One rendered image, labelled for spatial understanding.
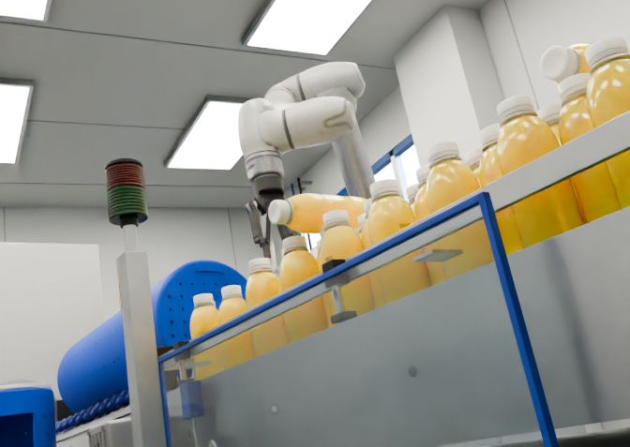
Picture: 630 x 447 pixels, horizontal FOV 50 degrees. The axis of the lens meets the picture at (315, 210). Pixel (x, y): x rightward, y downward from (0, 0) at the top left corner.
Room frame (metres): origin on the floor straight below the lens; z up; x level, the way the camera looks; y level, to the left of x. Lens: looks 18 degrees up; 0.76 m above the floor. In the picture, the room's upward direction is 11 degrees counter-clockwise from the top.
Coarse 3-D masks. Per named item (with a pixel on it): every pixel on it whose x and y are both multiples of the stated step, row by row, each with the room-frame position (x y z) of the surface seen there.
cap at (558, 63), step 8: (552, 48) 0.69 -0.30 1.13; (560, 48) 0.68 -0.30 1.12; (544, 56) 0.70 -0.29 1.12; (552, 56) 0.69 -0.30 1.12; (560, 56) 0.69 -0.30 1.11; (568, 56) 0.68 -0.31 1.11; (576, 56) 0.69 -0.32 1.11; (544, 64) 0.70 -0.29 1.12; (552, 64) 0.69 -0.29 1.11; (560, 64) 0.69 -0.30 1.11; (568, 64) 0.68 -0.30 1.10; (576, 64) 0.69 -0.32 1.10; (544, 72) 0.70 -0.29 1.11; (552, 72) 0.70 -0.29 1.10; (560, 72) 0.69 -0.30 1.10; (568, 72) 0.69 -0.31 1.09; (552, 80) 0.70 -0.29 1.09; (560, 80) 0.70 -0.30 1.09
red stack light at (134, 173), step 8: (112, 168) 1.03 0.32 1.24; (120, 168) 1.03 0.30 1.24; (128, 168) 1.04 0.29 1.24; (136, 168) 1.05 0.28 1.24; (112, 176) 1.03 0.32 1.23; (120, 176) 1.03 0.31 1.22; (128, 176) 1.04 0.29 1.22; (136, 176) 1.04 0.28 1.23; (112, 184) 1.04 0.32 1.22; (120, 184) 1.03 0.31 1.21; (128, 184) 1.04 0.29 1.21; (136, 184) 1.04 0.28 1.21; (144, 184) 1.07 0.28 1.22
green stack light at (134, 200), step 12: (108, 192) 1.04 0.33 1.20; (120, 192) 1.03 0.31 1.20; (132, 192) 1.04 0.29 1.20; (144, 192) 1.06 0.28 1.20; (108, 204) 1.05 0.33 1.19; (120, 204) 1.03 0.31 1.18; (132, 204) 1.04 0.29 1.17; (144, 204) 1.06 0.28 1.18; (120, 216) 1.04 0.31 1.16; (132, 216) 1.05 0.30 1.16; (144, 216) 1.07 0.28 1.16
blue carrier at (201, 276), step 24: (192, 264) 1.61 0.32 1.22; (216, 264) 1.65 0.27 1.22; (168, 288) 1.57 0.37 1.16; (192, 288) 1.61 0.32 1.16; (216, 288) 1.64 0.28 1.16; (120, 312) 1.83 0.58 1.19; (168, 312) 1.56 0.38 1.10; (96, 336) 1.94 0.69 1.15; (120, 336) 1.75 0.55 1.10; (168, 336) 1.56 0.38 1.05; (72, 360) 2.11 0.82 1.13; (96, 360) 1.91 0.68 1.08; (120, 360) 1.78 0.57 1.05; (72, 384) 2.12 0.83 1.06; (96, 384) 1.98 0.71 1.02; (120, 384) 1.87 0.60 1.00; (72, 408) 2.23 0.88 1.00
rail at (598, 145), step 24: (624, 120) 0.55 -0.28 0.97; (576, 144) 0.59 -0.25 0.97; (600, 144) 0.57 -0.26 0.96; (624, 144) 0.55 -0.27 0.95; (528, 168) 0.63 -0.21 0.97; (552, 168) 0.61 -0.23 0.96; (576, 168) 0.59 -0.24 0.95; (504, 192) 0.66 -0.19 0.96; (528, 192) 0.64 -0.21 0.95; (432, 216) 0.74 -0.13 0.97; (384, 240) 0.81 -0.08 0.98
